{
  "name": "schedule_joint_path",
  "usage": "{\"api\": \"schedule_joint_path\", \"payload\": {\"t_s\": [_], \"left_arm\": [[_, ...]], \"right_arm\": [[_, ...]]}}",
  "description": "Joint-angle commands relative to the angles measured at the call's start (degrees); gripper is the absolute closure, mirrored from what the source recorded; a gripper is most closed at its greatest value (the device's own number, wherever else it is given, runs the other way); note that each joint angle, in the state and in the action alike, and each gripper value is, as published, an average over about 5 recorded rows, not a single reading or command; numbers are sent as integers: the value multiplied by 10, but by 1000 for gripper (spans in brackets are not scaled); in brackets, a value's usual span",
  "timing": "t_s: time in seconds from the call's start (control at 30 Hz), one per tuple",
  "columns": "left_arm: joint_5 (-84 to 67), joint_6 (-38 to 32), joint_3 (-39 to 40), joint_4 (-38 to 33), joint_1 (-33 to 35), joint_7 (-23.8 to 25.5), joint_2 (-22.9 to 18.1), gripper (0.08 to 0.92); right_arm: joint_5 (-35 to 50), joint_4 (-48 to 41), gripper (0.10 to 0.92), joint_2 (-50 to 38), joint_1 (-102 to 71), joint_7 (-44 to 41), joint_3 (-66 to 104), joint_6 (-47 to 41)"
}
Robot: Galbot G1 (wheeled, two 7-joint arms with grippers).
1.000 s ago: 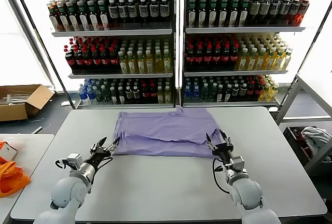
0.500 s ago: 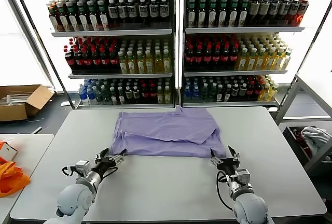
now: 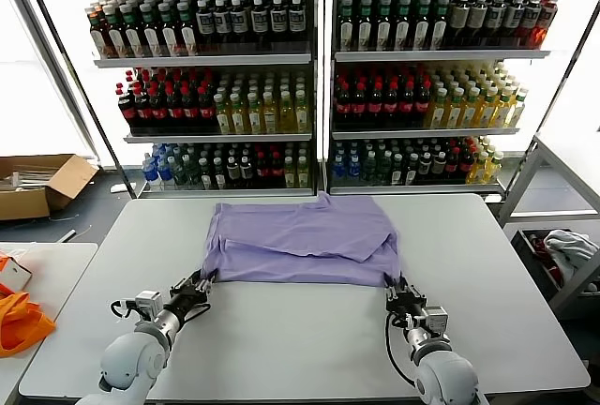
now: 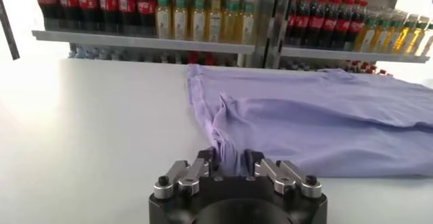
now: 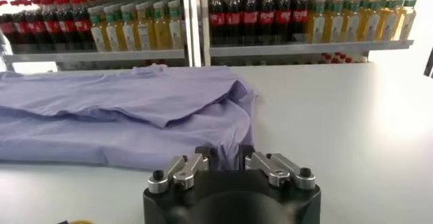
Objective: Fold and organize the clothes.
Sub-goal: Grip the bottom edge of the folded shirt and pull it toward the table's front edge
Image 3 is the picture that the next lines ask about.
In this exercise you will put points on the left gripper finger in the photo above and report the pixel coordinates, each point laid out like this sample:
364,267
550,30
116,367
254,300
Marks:
205,285
187,283

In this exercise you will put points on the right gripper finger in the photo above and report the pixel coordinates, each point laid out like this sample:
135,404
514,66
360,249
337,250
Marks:
411,291
392,290

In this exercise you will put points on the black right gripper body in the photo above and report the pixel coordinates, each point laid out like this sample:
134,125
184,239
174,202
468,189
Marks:
407,309

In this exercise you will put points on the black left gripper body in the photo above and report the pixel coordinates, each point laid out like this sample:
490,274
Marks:
185,304

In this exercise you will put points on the purple t-shirt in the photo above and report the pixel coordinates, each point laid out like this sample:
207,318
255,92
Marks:
300,236

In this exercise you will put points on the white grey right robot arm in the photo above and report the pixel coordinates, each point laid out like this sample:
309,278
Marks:
445,377

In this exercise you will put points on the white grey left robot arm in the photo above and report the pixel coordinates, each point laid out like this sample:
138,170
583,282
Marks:
131,358

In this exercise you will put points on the dark bottle white cap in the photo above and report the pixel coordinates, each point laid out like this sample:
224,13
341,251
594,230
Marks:
424,166
205,174
438,166
218,173
231,170
411,167
245,170

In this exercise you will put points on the water bottle blue label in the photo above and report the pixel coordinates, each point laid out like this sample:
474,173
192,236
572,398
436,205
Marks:
163,174
352,167
337,167
149,174

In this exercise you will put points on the small white floor object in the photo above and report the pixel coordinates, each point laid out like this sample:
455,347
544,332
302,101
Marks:
119,187

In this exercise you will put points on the black storage crate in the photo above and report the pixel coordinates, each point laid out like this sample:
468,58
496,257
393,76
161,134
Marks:
526,247

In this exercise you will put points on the white floor strip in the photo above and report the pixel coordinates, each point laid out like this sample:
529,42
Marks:
68,235

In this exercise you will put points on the cola bottle red cap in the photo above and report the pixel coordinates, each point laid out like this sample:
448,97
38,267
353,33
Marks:
465,164
275,169
390,104
406,104
126,111
358,104
374,104
188,111
141,111
343,104
261,169
422,104
173,111
451,165
204,111
157,111

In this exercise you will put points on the yellow juice bottle white cap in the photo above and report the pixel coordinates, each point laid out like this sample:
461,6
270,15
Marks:
222,115
437,113
501,112
515,111
477,167
486,112
491,166
289,172
269,115
302,172
253,115
285,115
301,114
453,113
469,112
237,115

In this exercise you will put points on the red garment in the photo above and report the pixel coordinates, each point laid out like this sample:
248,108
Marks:
558,275

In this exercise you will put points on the white crumpled garment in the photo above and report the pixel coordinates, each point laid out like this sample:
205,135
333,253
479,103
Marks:
568,247

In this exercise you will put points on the orange cloth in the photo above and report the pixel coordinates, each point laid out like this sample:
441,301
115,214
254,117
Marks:
22,325

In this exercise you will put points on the orange white carton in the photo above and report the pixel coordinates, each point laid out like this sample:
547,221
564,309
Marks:
17,275

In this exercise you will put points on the open cardboard box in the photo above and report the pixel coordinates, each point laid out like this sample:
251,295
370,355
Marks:
27,202

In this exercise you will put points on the white strips bundle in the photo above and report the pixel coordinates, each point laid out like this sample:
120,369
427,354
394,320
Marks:
36,178

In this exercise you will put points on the grey metal bottle shelf rack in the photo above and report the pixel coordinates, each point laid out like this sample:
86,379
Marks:
205,60
439,54

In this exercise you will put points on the tea bottle green white label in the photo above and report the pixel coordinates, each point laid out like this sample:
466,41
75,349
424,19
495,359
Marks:
345,29
383,29
364,29
134,40
153,40
439,27
171,39
189,39
421,28
115,40
402,28

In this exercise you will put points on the reddish tea bottle white label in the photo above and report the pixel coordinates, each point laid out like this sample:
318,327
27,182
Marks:
97,40

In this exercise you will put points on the dark drink bottle white label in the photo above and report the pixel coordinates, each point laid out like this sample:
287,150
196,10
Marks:
295,19
529,16
259,20
204,22
512,16
221,21
239,20
277,19
494,17

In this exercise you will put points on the dark drink bottle beige label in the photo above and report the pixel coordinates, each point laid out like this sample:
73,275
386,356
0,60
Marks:
459,17
475,17

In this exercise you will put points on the red drink bottle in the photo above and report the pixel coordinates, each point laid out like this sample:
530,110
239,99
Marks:
544,17

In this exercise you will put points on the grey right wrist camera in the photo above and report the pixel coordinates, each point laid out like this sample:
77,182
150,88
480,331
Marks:
436,318

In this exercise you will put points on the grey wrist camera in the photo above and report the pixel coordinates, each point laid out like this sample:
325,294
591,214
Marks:
149,303
436,318

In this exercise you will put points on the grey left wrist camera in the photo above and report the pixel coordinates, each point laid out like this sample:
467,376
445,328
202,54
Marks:
149,303

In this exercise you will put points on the grey metal frame table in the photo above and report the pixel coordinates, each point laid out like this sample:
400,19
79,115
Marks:
520,179

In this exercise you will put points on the black metal frame pole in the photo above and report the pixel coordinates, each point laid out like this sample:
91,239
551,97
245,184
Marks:
100,128
561,73

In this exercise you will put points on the grey metal frame post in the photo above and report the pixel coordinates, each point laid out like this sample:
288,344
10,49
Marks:
55,76

